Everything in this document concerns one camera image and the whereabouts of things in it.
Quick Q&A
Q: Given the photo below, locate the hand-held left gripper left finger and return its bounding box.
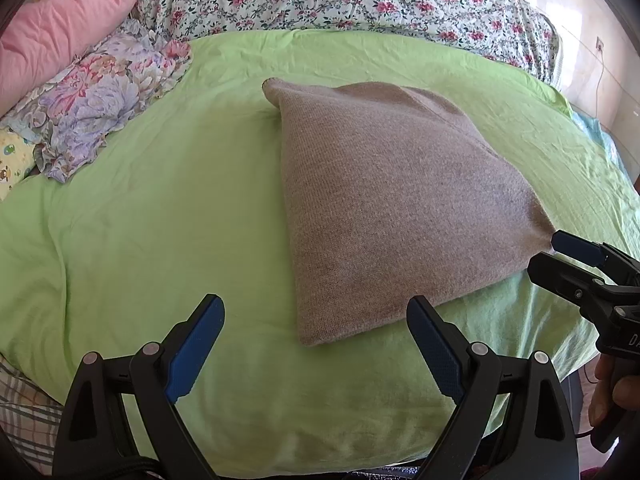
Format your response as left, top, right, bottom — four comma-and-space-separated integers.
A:
52, 293, 226, 480

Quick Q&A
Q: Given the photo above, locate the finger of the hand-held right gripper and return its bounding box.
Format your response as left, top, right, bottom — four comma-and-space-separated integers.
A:
552, 230, 640, 286
526, 252, 640, 322

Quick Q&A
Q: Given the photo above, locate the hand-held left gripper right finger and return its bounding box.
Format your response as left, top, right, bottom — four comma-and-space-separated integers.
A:
406, 295, 581, 480

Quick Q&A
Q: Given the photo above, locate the beige knit sweater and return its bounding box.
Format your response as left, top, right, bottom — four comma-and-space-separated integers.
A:
262, 79, 557, 347

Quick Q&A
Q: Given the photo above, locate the person's right hand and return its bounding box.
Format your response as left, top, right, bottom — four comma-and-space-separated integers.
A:
587, 359, 640, 430

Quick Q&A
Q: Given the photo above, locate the light blue cloth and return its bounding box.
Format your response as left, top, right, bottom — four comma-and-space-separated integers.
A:
570, 110, 623, 166

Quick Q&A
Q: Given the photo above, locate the green bed sheet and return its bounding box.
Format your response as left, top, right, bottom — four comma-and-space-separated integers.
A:
0, 29, 640, 476

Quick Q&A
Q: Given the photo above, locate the plaid cloth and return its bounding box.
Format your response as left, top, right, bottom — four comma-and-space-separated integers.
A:
0, 355, 66, 461

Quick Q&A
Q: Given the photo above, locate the yellow cartoon print cloth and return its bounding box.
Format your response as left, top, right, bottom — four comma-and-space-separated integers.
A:
0, 127, 38, 201

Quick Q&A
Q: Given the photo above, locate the pastel floral ruffled pillow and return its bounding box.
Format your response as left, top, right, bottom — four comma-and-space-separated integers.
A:
0, 19, 195, 183

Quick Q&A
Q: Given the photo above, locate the pink pillow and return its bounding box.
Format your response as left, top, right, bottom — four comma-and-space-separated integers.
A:
0, 0, 166, 116

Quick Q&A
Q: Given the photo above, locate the thin wall cable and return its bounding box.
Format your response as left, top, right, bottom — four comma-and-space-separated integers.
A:
594, 50, 605, 117

